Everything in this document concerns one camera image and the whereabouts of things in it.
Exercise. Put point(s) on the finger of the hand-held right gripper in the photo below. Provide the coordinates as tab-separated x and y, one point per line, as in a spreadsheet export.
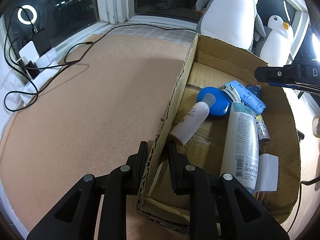
277	74

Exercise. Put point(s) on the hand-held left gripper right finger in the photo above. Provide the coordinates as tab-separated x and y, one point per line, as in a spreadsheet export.
173	165

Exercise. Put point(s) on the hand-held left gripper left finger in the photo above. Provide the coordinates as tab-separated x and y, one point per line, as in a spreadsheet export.
142	160

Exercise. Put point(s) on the blue hand sanitizer bottle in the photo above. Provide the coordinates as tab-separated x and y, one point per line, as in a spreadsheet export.
253	90

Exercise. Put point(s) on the blue folding phone stand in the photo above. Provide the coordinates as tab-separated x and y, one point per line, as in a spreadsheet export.
252	101

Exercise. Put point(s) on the small pinkish white bottle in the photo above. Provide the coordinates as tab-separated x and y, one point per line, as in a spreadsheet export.
190	122

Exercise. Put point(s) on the cardboard box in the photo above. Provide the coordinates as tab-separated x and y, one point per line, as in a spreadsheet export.
280	120

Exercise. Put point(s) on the white patterned lighter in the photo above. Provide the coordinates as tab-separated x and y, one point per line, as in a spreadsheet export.
262	130

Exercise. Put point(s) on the blue round lid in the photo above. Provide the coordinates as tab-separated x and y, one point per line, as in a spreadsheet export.
220	105

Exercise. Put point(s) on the white lotion tube blue cap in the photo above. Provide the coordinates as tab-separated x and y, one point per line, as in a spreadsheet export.
240	142

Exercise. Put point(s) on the white plug charger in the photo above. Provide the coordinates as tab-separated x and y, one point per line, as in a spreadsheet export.
268	172

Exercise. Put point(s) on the small penguin plush toy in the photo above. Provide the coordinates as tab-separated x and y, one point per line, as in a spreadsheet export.
277	42

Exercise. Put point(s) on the small black cylinder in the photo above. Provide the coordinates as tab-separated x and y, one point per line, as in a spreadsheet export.
300	134

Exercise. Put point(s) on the large penguin plush toy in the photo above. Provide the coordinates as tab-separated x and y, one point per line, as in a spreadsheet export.
230	12

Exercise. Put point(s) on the checked grey white cloth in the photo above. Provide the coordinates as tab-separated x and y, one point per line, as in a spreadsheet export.
155	32

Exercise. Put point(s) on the white power strip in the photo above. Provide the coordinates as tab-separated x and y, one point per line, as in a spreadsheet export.
46	70

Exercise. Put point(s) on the black power bank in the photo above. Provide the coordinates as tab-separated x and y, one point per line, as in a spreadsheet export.
42	40

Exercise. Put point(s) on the white wall charger block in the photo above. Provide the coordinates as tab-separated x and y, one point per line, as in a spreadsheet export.
28	52

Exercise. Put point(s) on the white window frame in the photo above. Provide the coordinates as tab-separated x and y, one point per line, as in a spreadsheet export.
112	2

